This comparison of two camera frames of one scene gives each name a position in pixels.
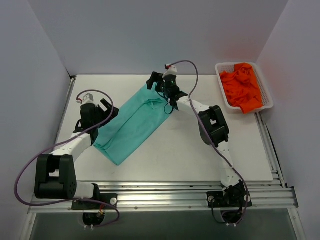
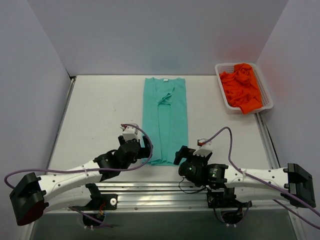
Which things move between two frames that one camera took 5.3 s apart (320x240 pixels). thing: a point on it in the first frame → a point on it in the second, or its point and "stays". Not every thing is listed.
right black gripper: x=157 y=81 → x=186 y=154
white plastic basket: x=228 y=67 stays
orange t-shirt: x=241 y=88 stays
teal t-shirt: x=120 y=136 → x=164 y=117
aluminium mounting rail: x=189 y=197 stays
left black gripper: x=105 y=110 → x=143 y=149
